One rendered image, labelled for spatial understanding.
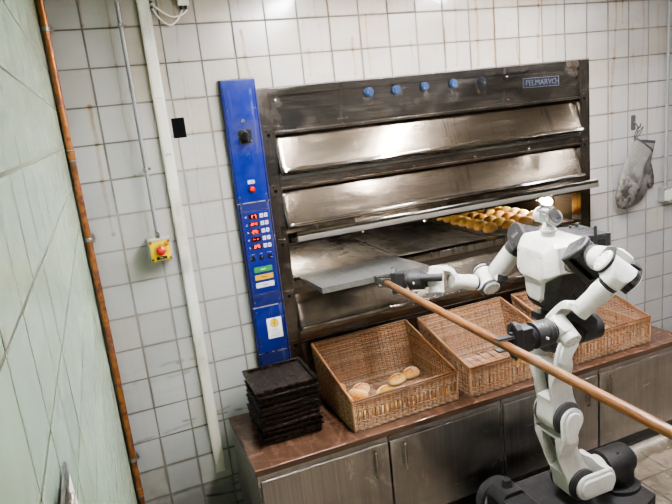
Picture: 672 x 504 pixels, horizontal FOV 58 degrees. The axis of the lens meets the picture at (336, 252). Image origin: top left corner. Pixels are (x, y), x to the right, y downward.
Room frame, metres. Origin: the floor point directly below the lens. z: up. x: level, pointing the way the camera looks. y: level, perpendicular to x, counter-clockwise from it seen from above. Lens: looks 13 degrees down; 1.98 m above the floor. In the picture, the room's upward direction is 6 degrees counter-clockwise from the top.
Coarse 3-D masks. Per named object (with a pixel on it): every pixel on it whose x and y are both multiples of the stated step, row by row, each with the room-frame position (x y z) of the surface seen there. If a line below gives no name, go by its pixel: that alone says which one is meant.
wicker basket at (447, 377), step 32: (320, 352) 2.85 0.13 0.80; (352, 352) 2.90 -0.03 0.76; (384, 352) 2.95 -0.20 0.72; (416, 352) 2.96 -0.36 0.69; (320, 384) 2.78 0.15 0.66; (384, 384) 2.84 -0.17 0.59; (416, 384) 2.53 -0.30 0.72; (448, 384) 2.59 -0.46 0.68; (352, 416) 2.42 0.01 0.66; (384, 416) 2.47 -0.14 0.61
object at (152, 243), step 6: (150, 240) 2.58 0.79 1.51; (156, 240) 2.58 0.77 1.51; (162, 240) 2.59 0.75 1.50; (168, 240) 2.60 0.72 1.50; (150, 246) 2.57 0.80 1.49; (156, 246) 2.58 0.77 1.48; (162, 246) 2.59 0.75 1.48; (168, 246) 2.60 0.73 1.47; (150, 252) 2.57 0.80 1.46; (156, 252) 2.58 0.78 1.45; (168, 252) 2.59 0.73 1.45; (150, 258) 2.57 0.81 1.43; (156, 258) 2.57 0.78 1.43; (162, 258) 2.58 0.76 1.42; (168, 258) 2.59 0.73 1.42
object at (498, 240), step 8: (560, 224) 3.47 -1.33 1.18; (568, 224) 3.46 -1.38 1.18; (480, 240) 3.29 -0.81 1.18; (488, 240) 3.27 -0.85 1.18; (496, 240) 3.28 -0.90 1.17; (504, 240) 3.30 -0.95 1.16; (440, 248) 3.20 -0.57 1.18; (448, 248) 3.18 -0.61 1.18; (456, 248) 3.19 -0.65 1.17; (464, 248) 3.20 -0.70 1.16; (472, 248) 3.22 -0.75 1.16; (480, 248) 3.24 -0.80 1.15; (400, 256) 3.12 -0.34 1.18; (408, 256) 3.10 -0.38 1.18; (416, 256) 3.10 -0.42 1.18; (424, 256) 3.12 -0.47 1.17; (432, 256) 3.13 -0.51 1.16; (440, 256) 3.15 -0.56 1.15; (296, 280) 2.87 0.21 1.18
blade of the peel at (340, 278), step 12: (360, 264) 3.03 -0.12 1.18; (372, 264) 3.00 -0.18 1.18; (384, 264) 2.98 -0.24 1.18; (396, 264) 2.96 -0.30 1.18; (408, 264) 2.93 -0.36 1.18; (420, 264) 2.86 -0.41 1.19; (300, 276) 2.92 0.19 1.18; (312, 276) 2.90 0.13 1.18; (324, 276) 2.88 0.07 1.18; (336, 276) 2.85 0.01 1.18; (348, 276) 2.83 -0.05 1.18; (360, 276) 2.81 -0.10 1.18; (372, 276) 2.79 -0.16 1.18; (324, 288) 2.61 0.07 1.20; (336, 288) 2.63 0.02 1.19
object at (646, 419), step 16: (400, 288) 2.47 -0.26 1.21; (432, 304) 2.22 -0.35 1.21; (464, 320) 2.02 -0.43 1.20; (480, 336) 1.91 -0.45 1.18; (496, 336) 1.85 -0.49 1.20; (512, 352) 1.75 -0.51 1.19; (528, 352) 1.70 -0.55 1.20; (544, 368) 1.61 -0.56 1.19; (560, 368) 1.58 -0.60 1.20; (576, 384) 1.49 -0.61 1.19; (608, 400) 1.39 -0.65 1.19; (640, 416) 1.30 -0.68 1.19
